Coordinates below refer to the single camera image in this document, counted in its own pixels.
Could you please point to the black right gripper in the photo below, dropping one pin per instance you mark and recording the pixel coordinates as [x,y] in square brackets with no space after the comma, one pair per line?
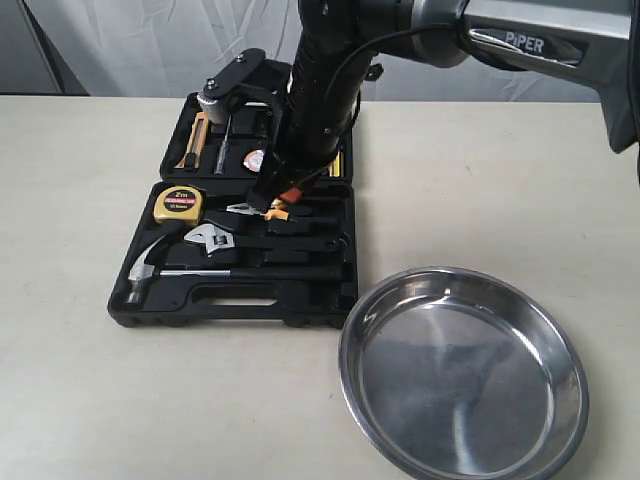
[318,100]

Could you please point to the silver adjustable wrench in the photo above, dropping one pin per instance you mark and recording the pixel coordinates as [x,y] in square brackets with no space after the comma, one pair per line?
[211,237]

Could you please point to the black plastic tool case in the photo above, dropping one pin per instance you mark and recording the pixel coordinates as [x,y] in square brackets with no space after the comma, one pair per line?
[320,232]

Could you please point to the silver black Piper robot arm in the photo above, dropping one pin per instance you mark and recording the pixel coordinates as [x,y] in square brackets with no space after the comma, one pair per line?
[590,43]

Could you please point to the roll of electrical tape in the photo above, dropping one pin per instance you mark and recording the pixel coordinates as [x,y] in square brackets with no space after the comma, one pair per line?
[253,160]

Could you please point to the clear test pen screwdriver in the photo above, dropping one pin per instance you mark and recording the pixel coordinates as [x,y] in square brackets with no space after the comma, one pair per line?
[223,149]

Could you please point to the yellow tape measure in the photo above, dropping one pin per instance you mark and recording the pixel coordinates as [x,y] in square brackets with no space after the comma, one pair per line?
[183,203]

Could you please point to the yellow utility knife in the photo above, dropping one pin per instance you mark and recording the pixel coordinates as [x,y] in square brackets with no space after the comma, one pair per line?
[197,139]

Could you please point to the round stainless steel tray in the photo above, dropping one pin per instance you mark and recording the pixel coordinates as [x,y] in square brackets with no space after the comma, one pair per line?
[451,373]

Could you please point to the white backdrop curtain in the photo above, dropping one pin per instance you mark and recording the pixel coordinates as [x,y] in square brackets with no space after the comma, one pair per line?
[169,49]

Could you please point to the yellow handled pliers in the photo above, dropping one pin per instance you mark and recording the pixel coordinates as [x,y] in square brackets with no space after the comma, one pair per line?
[276,211]

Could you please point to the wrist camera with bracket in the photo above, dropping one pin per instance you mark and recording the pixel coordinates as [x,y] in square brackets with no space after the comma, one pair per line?
[250,77]

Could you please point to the claw hammer black handle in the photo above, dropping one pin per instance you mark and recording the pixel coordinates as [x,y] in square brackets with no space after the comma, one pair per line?
[143,271]

